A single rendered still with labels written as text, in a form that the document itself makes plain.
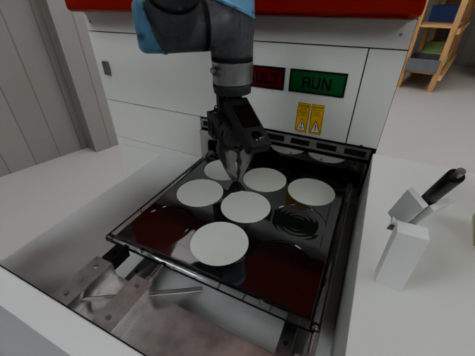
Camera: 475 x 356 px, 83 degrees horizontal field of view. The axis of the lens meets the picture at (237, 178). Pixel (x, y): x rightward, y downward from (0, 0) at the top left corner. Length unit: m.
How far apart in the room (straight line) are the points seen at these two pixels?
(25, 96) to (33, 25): 0.55
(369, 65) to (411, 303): 0.42
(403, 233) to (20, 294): 0.43
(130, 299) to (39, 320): 0.10
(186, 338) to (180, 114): 0.59
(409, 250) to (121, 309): 0.35
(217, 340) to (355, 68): 0.53
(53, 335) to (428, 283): 0.42
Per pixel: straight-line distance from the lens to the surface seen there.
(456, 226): 0.52
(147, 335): 0.43
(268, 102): 0.67
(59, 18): 2.72
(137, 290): 0.43
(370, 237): 0.44
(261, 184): 0.61
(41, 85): 2.88
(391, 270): 0.36
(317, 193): 0.61
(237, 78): 0.50
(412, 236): 0.33
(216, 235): 0.49
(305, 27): 0.62
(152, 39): 0.46
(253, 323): 0.48
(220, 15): 0.48
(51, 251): 0.68
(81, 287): 0.47
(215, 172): 0.65
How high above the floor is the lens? 1.25
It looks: 34 degrees down
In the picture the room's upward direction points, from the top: straight up
